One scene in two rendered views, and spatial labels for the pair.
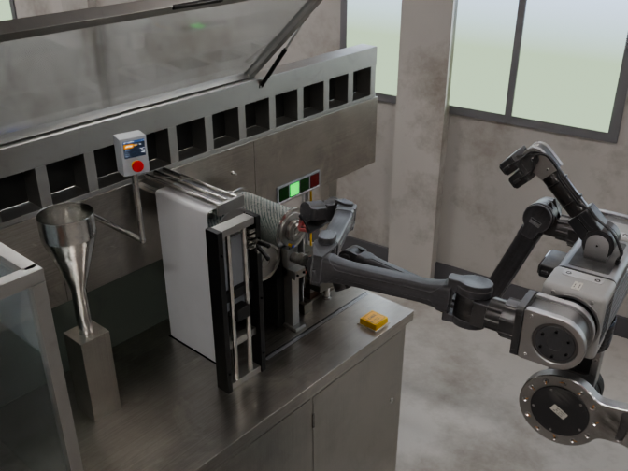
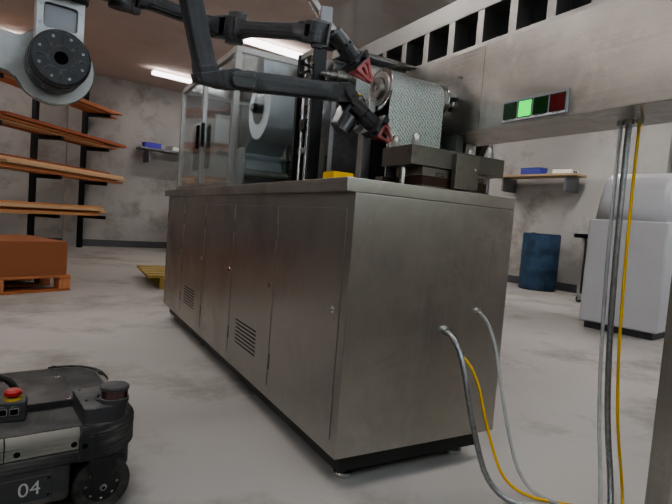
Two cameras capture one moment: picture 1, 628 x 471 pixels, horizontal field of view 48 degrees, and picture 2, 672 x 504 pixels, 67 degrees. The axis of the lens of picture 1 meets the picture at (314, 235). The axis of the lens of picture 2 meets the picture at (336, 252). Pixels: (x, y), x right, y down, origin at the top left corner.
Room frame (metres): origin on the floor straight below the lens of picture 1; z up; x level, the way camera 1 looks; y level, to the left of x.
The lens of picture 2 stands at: (2.57, -1.66, 0.78)
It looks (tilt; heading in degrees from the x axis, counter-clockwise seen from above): 3 degrees down; 109
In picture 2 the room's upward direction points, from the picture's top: 5 degrees clockwise
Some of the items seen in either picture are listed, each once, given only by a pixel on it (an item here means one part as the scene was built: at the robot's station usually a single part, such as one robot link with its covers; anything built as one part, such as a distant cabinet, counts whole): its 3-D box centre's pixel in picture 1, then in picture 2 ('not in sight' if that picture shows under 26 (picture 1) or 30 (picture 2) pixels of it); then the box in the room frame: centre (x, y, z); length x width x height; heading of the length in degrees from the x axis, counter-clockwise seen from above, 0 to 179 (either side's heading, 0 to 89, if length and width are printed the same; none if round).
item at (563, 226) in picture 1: (574, 230); not in sight; (1.68, -0.69, 1.45); 0.09 x 0.08 x 0.12; 146
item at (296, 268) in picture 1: (294, 289); (361, 145); (2.04, 0.07, 1.05); 0.06 x 0.05 x 0.31; 49
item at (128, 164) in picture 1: (133, 154); (323, 20); (1.69, 0.46, 1.66); 0.07 x 0.07 x 0.10; 34
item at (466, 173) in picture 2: not in sight; (465, 173); (2.41, 0.03, 0.96); 0.10 x 0.03 x 0.11; 49
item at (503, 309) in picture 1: (507, 318); not in sight; (1.26, -0.41, 1.45); 0.09 x 0.08 x 0.12; 146
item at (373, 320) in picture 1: (374, 320); (338, 176); (2.06, -0.21, 0.91); 0.07 x 0.07 x 0.02; 49
